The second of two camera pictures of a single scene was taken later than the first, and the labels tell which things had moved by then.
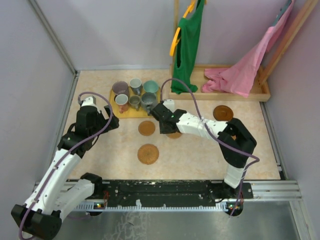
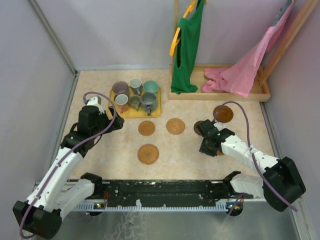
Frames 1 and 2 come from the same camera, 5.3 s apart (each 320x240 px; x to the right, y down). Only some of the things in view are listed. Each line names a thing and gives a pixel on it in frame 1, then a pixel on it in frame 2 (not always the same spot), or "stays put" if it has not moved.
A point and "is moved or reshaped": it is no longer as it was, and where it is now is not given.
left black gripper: [114, 124] stays put
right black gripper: [163, 130] to [203, 149]
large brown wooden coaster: [223, 113] stays put
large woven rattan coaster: [148, 154] stays put
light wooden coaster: [146, 128] stays put
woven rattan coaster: [175, 135] is moved or reshaped
